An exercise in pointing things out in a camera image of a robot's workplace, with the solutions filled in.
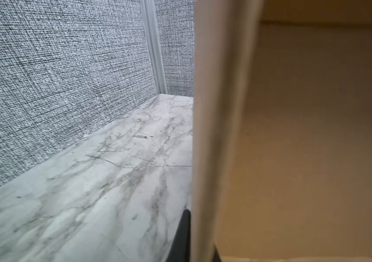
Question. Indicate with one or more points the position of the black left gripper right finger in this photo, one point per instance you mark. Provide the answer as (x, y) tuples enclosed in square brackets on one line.
[(216, 256)]

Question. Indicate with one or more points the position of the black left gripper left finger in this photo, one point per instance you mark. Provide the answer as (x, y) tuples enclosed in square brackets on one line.
[(180, 249)]

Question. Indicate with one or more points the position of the brown cardboard box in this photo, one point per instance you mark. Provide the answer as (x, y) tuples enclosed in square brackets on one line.
[(282, 146)]

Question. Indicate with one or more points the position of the aluminium enclosure frame bars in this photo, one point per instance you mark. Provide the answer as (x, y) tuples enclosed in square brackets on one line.
[(153, 44)]

